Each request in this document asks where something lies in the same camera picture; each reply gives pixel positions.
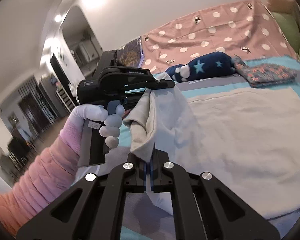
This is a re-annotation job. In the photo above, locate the grey t-shirt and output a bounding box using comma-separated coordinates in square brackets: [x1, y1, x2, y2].
[123, 86, 300, 219]

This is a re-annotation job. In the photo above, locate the left pink sleeved forearm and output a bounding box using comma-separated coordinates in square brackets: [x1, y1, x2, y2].
[0, 121, 82, 237]

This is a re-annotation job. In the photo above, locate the left white gloved hand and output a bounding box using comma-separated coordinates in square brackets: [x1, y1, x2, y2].
[59, 104, 125, 153]

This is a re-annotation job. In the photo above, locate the purple patterned headboard pillow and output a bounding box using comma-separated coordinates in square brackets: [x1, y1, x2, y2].
[116, 37, 142, 68]

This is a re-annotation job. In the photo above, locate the white ladder shelf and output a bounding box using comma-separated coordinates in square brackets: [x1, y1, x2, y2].
[56, 87, 75, 113]

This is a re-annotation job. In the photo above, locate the navy star fleece blanket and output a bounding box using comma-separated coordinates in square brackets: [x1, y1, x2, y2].
[165, 51, 236, 83]

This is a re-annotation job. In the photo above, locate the folded floral garment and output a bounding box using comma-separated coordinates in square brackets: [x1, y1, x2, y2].
[232, 56, 297, 88]

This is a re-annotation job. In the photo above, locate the pink polka dot sheet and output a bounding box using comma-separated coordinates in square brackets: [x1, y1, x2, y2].
[141, 0, 297, 73]

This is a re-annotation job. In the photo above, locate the orange pillow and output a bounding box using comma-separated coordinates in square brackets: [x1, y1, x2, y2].
[267, 0, 296, 14]

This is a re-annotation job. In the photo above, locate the green pillow far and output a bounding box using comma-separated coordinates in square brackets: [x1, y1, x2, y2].
[272, 12, 300, 53]

